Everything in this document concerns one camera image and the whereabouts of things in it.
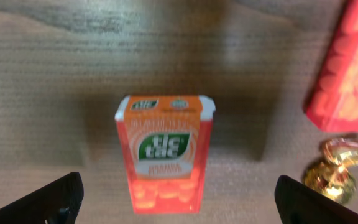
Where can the gold candy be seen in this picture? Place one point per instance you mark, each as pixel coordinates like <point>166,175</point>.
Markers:
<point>331,177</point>

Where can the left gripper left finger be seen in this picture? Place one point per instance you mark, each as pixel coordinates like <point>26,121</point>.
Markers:
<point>42,202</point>

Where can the orange candy box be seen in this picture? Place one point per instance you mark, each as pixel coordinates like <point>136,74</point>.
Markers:
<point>165,155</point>
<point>350,77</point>

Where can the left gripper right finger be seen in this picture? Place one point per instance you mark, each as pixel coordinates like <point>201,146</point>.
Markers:
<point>306,205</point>

